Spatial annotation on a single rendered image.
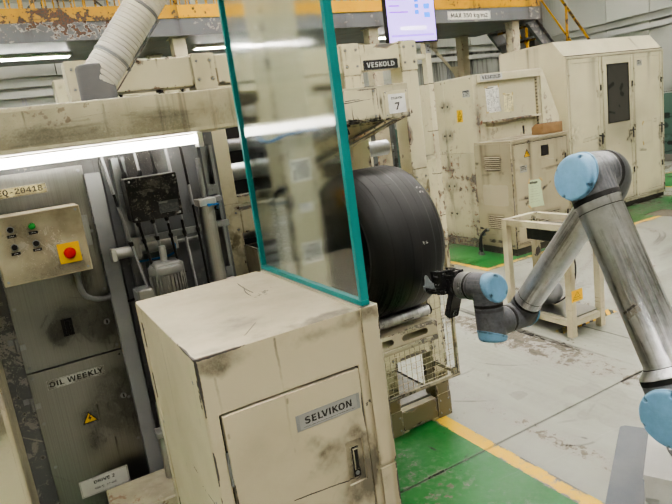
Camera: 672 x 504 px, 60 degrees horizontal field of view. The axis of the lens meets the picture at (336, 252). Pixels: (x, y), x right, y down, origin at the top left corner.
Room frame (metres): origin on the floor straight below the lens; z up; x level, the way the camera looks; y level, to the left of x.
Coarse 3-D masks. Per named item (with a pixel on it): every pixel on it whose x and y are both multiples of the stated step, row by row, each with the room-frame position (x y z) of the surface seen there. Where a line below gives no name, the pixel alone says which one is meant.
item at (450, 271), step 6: (444, 270) 1.96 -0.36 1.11; (450, 270) 1.91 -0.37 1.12; (456, 270) 1.87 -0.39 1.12; (462, 270) 1.88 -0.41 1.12; (432, 276) 1.94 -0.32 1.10; (438, 276) 1.91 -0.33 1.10; (444, 276) 1.91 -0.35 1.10; (450, 276) 1.88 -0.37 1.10; (432, 282) 1.95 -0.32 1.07; (438, 282) 1.91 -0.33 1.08; (444, 282) 1.91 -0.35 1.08; (450, 282) 1.89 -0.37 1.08; (438, 288) 1.92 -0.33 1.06; (444, 288) 1.90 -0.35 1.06; (438, 294) 1.92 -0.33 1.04; (444, 294) 1.91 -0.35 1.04
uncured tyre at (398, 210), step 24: (384, 168) 2.21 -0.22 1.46; (360, 192) 2.06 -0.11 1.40; (384, 192) 2.05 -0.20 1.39; (408, 192) 2.08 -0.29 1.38; (360, 216) 2.03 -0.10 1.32; (384, 216) 1.99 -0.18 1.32; (408, 216) 2.01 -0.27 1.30; (432, 216) 2.05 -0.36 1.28; (384, 240) 1.96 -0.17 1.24; (408, 240) 1.98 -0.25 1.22; (432, 240) 2.03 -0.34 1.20; (384, 264) 1.96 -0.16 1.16; (408, 264) 1.97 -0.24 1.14; (432, 264) 2.03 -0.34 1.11; (384, 288) 1.98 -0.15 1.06; (408, 288) 2.01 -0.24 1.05; (384, 312) 2.05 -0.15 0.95
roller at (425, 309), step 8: (424, 304) 2.17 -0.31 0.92; (400, 312) 2.12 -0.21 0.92; (408, 312) 2.12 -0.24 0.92; (416, 312) 2.13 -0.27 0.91; (424, 312) 2.15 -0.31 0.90; (384, 320) 2.07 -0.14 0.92; (392, 320) 2.08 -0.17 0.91; (400, 320) 2.10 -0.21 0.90; (408, 320) 2.12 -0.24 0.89; (384, 328) 2.06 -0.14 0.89
